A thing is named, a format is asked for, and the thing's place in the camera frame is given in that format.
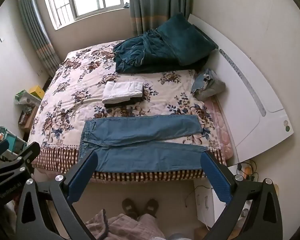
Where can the person's pink quilted clothing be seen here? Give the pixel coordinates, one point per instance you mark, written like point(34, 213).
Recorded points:
point(130, 227)

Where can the folded white pants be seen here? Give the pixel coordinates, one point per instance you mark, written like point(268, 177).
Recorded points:
point(122, 90)

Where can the white nightstand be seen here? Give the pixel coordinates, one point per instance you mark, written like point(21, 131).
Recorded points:
point(205, 205)

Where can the white bed headboard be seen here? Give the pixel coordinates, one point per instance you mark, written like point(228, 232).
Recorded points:
point(240, 120)

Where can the pile of denim clothes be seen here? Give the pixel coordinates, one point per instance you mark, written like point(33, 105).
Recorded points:
point(207, 85)

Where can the teal striped curtain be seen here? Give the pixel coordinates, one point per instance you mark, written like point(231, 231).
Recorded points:
point(160, 2)
point(37, 35)

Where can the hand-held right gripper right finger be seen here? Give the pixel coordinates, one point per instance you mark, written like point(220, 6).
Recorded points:
point(215, 180)

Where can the person's right shoe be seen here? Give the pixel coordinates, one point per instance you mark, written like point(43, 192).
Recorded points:
point(151, 207)

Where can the folded black pants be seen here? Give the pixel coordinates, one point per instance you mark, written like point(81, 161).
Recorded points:
point(120, 104)

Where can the person's left shoe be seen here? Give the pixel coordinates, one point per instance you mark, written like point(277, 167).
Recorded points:
point(129, 207)

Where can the blue denim pants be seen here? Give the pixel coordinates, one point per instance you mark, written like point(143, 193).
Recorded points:
point(140, 132)

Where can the yellow box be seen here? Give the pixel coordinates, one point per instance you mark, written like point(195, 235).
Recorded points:
point(37, 91)

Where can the dark teal pillow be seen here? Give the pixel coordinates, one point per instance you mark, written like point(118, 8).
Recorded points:
point(187, 37)

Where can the green and white package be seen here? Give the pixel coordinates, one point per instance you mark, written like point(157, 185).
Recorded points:
point(25, 97)

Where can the brown cardboard box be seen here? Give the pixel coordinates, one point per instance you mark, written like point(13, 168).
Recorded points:
point(27, 117)

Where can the person's shoe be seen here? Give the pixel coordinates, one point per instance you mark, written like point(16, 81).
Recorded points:
point(129, 207)
point(151, 207)

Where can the power strip with plugs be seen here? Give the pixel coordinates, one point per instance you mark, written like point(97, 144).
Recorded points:
point(247, 171)

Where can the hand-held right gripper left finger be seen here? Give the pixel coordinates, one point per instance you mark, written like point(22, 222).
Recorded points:
point(82, 177)

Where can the floral quilt with checked border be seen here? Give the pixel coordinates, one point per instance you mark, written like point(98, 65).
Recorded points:
point(72, 80)

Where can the pink mattress sheet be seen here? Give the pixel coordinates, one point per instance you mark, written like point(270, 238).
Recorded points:
point(222, 130)

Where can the dark teal blanket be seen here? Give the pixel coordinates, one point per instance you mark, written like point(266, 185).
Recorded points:
point(140, 55)

